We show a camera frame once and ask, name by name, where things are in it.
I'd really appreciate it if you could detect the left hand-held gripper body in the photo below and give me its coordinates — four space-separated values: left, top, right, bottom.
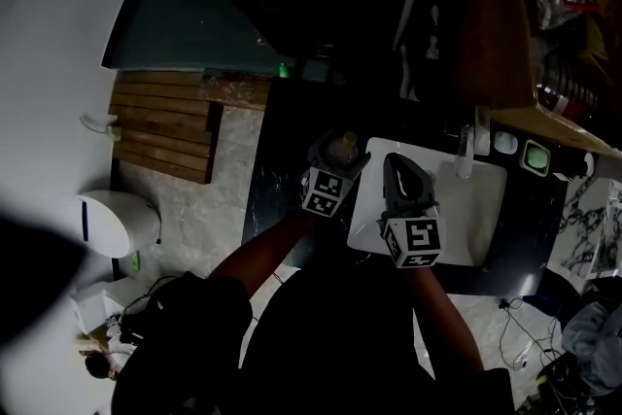
299 161 360 219

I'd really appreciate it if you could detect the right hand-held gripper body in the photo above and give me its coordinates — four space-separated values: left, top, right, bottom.
377 152 447 269

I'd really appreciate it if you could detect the brown bottle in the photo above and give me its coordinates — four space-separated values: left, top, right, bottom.
325 130 361 170

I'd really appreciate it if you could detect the person's right forearm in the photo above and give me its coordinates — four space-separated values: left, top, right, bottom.
411 262 487 376

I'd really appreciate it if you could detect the person's left forearm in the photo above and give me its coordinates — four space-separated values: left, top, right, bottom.
207 207 323 298

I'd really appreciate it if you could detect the black sink counter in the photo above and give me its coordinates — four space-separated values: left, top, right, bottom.
241 76 570 298

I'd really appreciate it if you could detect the white sink basin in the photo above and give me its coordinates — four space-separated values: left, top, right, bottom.
345 136 509 269

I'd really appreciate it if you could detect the clear plastic bottle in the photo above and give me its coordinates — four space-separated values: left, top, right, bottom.
536 55 600 114

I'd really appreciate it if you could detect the chrome faucet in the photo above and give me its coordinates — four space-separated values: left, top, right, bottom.
454 123 476 181

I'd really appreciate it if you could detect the white soap dish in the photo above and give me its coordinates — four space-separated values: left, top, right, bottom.
492 130 519 156

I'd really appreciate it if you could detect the person's black clothing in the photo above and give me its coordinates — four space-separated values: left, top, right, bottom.
110 252 517 415

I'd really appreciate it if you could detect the wooden slat floor mat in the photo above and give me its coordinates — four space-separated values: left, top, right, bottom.
108 70 225 186

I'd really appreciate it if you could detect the dark teal shower tray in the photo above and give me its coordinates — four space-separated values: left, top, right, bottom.
100 0 295 78

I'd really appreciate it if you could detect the white pipe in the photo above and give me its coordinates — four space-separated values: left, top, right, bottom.
392 0 434 51

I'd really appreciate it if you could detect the marble patterned cabinet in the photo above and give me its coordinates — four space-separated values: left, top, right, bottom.
557 173 622 279

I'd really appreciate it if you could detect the brown cardboard box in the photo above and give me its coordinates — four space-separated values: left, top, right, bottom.
460 0 622 157

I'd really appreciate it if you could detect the grey clothing pile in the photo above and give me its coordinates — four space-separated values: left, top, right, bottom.
562 300 622 398

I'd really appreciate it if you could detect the white toilet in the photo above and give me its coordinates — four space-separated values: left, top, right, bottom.
71 189 162 259

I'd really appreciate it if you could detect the black bag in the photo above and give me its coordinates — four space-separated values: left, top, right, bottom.
119 275 169 344

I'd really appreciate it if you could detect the white box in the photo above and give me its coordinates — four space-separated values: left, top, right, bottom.
71 281 123 337

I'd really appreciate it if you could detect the black floor cable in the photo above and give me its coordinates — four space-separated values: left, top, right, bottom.
498 297 563 371

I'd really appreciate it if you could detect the white wall holder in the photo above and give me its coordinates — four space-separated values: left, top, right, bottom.
79 111 122 143

